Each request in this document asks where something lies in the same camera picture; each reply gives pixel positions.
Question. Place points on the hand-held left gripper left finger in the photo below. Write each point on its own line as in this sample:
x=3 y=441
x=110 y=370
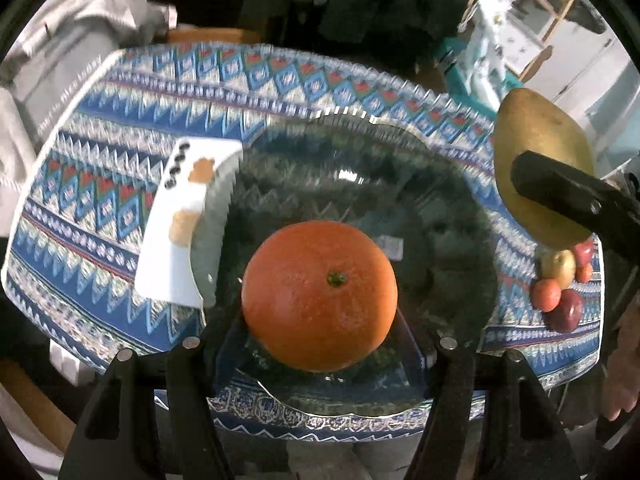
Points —
x=187 y=385

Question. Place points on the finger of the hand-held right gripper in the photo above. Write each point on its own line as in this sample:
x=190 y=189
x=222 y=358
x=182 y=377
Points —
x=560 y=185

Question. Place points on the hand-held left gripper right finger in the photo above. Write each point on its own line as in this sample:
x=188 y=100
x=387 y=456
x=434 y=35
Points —
x=452 y=385

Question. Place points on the small orange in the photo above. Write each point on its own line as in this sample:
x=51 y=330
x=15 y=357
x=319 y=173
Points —
x=545 y=294

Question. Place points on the dark red apple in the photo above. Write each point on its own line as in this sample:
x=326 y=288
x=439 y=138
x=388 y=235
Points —
x=567 y=311

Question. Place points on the large orange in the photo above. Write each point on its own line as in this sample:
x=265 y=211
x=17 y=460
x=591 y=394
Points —
x=320 y=295

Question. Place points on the clear glass bowl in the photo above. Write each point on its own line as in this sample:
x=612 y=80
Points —
x=350 y=185

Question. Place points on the person's right hand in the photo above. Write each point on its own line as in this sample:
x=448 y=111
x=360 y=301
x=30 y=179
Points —
x=622 y=360

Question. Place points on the small red apple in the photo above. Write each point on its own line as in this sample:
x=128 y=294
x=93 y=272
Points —
x=583 y=251

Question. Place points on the yellow-red apple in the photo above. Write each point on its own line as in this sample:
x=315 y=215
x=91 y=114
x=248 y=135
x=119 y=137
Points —
x=559 y=267

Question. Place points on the tiny orange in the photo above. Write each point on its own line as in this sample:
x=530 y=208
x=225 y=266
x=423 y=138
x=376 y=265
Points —
x=584 y=273

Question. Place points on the white card with orange marks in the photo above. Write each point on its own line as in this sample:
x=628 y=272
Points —
x=165 y=260

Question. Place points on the teal box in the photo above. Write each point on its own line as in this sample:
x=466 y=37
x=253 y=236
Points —
x=450 y=67

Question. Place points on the blue patterned tablecloth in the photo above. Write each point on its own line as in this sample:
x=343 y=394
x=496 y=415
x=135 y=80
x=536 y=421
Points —
x=100 y=210

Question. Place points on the dark hanging clothes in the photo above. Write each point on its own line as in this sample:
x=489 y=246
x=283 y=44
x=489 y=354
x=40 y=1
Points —
x=360 y=5

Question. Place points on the wooden stool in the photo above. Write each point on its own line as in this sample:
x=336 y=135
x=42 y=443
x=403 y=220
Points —
x=210 y=36

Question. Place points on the grey clothes pile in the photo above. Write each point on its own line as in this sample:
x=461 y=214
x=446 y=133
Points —
x=75 y=45

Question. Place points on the wooden frame rack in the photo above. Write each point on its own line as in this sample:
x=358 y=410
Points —
x=550 y=20

